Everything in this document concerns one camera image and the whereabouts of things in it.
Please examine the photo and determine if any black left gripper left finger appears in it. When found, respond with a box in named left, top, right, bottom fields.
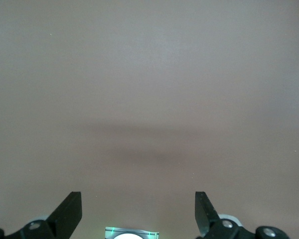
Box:
left=0, top=191, right=83, bottom=239

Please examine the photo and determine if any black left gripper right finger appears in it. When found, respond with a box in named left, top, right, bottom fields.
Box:
left=194, top=191, right=290, bottom=239

